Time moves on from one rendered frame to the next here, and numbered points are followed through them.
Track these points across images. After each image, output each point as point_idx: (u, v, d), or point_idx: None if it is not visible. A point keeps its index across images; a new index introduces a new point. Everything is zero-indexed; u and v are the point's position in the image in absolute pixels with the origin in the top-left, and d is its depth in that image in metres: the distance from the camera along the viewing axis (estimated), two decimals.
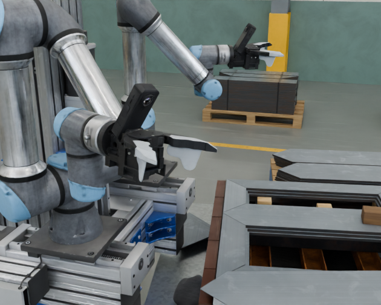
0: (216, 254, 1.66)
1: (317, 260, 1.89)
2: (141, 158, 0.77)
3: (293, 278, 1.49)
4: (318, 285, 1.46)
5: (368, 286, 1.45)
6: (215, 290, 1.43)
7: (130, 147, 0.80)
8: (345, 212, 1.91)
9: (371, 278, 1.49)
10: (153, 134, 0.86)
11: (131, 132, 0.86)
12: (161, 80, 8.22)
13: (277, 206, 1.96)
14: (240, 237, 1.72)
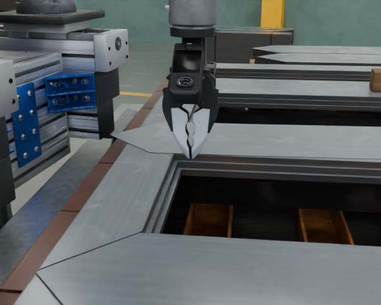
0: None
1: None
2: (177, 141, 0.80)
3: (264, 130, 0.93)
4: (302, 137, 0.89)
5: None
6: (133, 137, 0.89)
7: (168, 123, 0.79)
8: (345, 83, 1.32)
9: None
10: None
11: None
12: (147, 48, 7.64)
13: (249, 79, 1.37)
14: None
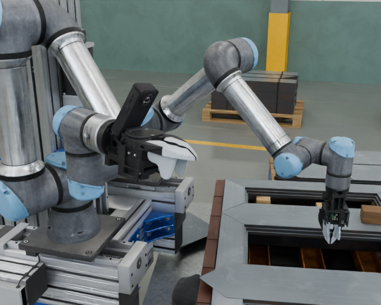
0: (214, 253, 1.66)
1: (316, 259, 1.88)
2: (173, 157, 0.79)
3: (293, 274, 1.51)
4: (316, 283, 1.46)
5: (368, 287, 1.44)
6: (213, 280, 1.48)
7: (153, 148, 0.80)
8: None
9: (373, 279, 1.48)
10: (152, 134, 0.86)
11: (130, 132, 0.86)
12: (160, 80, 8.22)
13: (276, 205, 1.95)
14: (239, 236, 1.72)
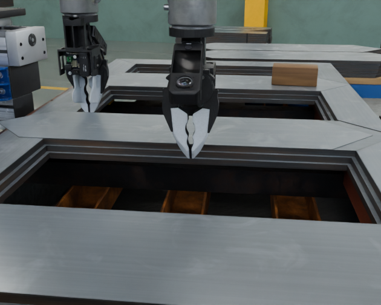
0: None
1: None
2: (177, 141, 0.80)
3: (141, 119, 1.01)
4: None
5: (246, 129, 0.94)
6: (16, 123, 0.97)
7: (168, 123, 0.79)
8: (253, 77, 1.40)
9: (258, 123, 0.98)
10: None
11: None
12: (132, 48, 7.71)
13: (165, 74, 1.45)
14: None
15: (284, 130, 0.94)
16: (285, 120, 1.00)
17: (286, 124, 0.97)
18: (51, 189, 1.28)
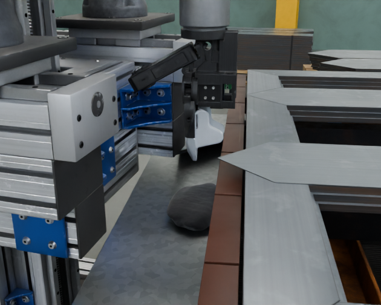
0: (241, 137, 0.96)
1: None
2: None
3: None
4: None
5: None
6: (245, 161, 0.78)
7: None
8: None
9: None
10: None
11: None
12: None
13: (331, 89, 1.25)
14: (282, 116, 1.02)
15: None
16: None
17: None
18: None
